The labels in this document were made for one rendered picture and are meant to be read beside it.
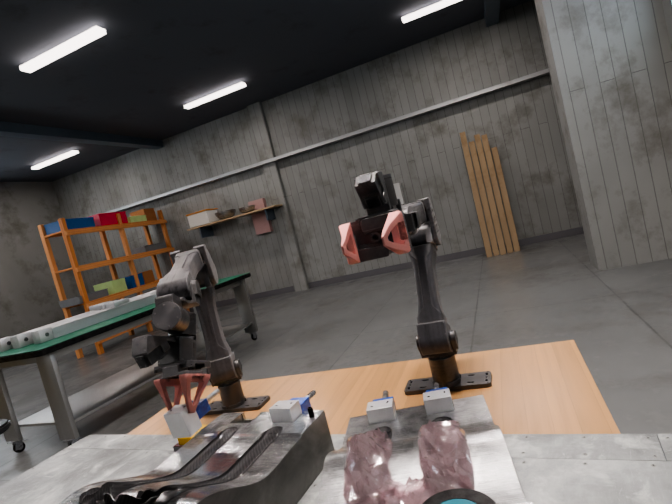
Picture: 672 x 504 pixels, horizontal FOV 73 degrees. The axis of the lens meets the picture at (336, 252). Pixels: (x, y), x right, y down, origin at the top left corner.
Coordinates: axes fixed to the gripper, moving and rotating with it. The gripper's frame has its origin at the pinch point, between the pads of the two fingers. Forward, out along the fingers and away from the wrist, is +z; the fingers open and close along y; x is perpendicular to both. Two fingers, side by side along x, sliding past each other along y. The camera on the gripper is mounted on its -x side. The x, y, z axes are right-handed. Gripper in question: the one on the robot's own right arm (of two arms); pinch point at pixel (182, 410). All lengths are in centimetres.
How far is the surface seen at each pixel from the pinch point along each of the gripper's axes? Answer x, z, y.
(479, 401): 20, 5, 54
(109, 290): 430, -247, -671
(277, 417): 6.3, 3.6, 18.9
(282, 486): -3.0, 14.0, 26.2
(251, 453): -1.3, 8.9, 18.6
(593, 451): 17, 14, 71
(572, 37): 389, -327, 133
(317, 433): 8.2, 7.2, 26.5
